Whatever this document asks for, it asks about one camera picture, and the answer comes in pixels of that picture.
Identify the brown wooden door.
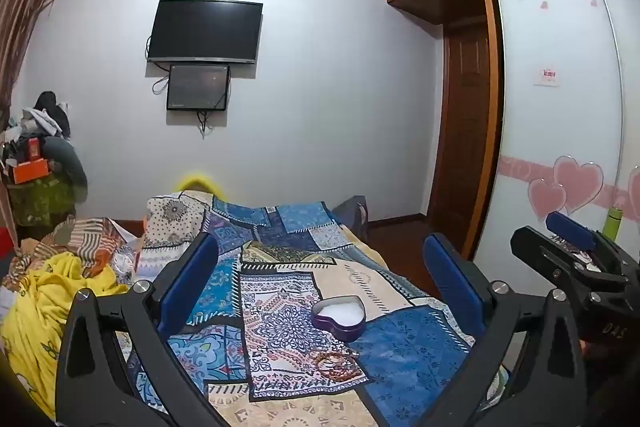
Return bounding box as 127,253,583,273
427,22,489,249

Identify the small dark wall monitor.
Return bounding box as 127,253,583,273
166,64,230,113

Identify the blue patchwork bed blanket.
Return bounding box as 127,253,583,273
132,191,475,426

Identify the purple heart-shaped tin box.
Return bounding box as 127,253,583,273
310,296,367,343

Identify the striped orange cloth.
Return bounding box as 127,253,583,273
3,216,126,287

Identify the clothes pile on stand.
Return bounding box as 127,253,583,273
1,91,89,229

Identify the wooden wardrobe with white doors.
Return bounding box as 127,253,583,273
388,0,639,275

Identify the yellow pillow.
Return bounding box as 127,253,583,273
176,172,224,198

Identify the green bottle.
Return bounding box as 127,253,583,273
602,206,624,242

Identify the dark blue bag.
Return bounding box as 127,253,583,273
332,195,369,241

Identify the yellow cloth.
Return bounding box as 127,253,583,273
1,253,127,418

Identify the black wall television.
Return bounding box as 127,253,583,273
148,0,264,64

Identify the orange box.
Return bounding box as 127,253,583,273
13,158,50,184

